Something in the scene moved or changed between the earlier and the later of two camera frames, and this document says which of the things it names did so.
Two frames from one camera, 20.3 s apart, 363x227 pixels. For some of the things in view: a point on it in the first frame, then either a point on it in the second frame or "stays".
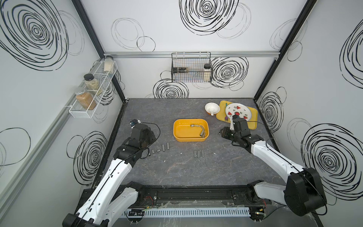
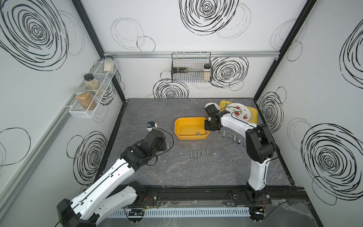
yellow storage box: x=183 y=132 stays
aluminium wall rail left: x=36 y=154 stays
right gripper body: x=229 y=134 -> x=209 y=126
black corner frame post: x=309 y=6 stays
